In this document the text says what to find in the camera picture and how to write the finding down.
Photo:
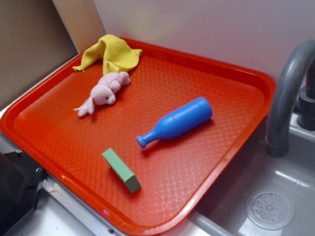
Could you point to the grey toy sink basin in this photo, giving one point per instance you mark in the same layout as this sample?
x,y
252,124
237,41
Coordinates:
x,y
260,195

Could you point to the grey toy faucet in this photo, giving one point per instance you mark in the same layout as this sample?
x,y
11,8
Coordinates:
x,y
296,86

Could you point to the blue plastic bottle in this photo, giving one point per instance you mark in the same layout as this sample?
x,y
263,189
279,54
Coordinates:
x,y
178,121

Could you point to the green rectangular block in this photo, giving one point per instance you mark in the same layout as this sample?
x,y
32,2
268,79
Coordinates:
x,y
120,168

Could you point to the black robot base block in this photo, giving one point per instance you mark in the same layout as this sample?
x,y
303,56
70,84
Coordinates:
x,y
21,180

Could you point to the pink plush toy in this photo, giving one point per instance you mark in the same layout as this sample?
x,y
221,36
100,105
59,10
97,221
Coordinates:
x,y
104,92

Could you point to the yellow cloth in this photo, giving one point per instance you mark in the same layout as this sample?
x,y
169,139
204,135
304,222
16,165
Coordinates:
x,y
115,53

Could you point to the brown cardboard panel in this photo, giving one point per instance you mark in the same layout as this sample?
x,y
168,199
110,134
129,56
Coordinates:
x,y
33,43

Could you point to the light wooden board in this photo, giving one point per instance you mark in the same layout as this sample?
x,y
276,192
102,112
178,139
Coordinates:
x,y
82,22

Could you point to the red plastic tray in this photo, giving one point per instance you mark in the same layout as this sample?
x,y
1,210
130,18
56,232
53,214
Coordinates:
x,y
174,174

